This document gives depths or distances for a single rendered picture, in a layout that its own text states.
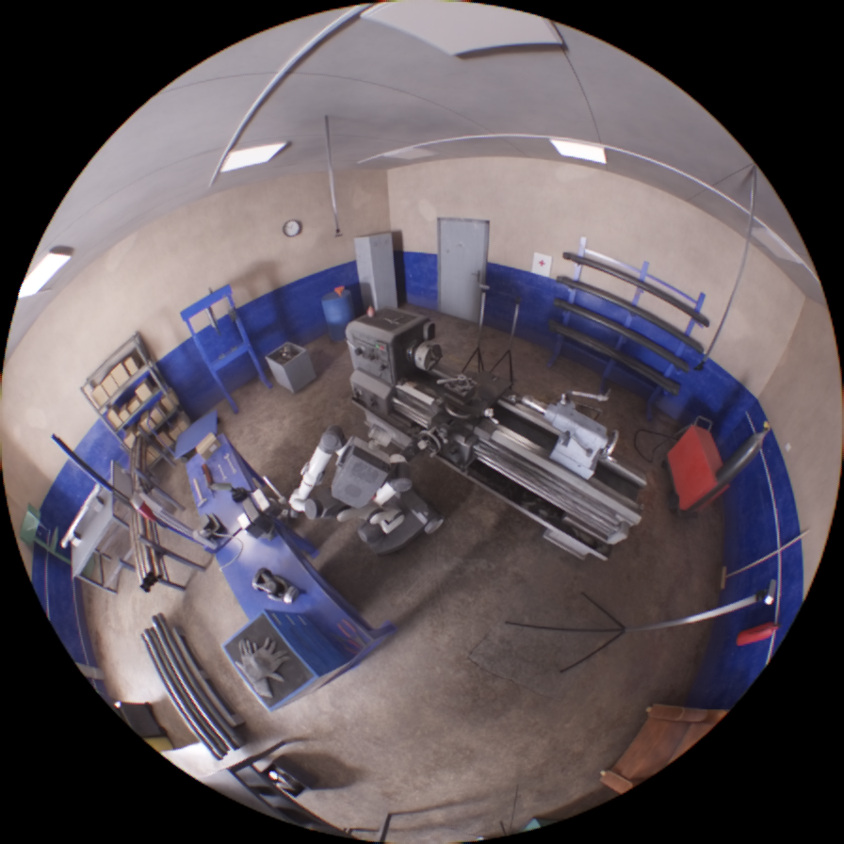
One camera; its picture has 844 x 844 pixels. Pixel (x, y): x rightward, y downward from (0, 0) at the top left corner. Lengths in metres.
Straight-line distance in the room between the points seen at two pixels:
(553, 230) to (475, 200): 1.48
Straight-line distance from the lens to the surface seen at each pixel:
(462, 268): 5.24
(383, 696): 2.42
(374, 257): 5.37
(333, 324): 4.92
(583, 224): 4.44
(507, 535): 2.43
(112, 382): 4.60
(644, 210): 4.48
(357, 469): 1.20
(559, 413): 1.73
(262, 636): 1.22
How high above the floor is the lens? 2.24
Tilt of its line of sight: 47 degrees down
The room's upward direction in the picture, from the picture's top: 3 degrees counter-clockwise
